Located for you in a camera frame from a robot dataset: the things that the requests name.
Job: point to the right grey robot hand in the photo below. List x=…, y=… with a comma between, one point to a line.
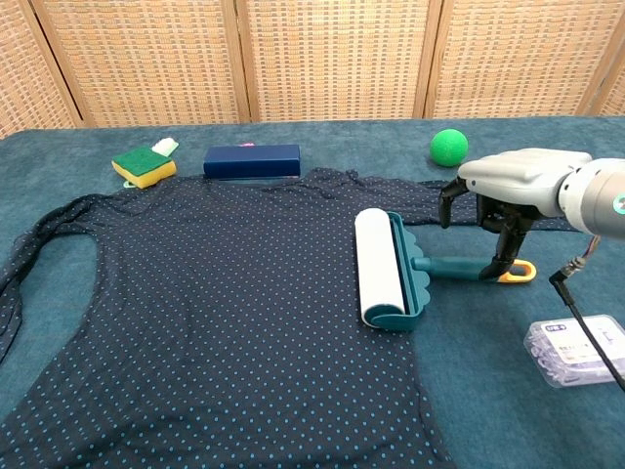
x=517, y=168

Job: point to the teal lint roller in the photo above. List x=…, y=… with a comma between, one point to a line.
x=386, y=266

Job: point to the navy polka dot shirt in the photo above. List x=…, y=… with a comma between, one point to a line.
x=220, y=317

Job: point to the green foam ball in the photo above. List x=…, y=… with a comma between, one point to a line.
x=448, y=148

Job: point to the clear plastic clip box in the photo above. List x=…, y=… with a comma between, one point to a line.
x=571, y=349

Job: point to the teal tablecloth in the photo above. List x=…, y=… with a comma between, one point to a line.
x=488, y=366

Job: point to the woven folding screen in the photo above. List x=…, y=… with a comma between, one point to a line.
x=312, y=58

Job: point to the navy rectangular box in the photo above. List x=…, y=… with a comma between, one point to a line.
x=251, y=160

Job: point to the white small brush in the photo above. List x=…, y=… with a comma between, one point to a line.
x=165, y=146

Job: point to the green yellow sponge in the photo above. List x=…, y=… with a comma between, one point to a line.
x=143, y=166

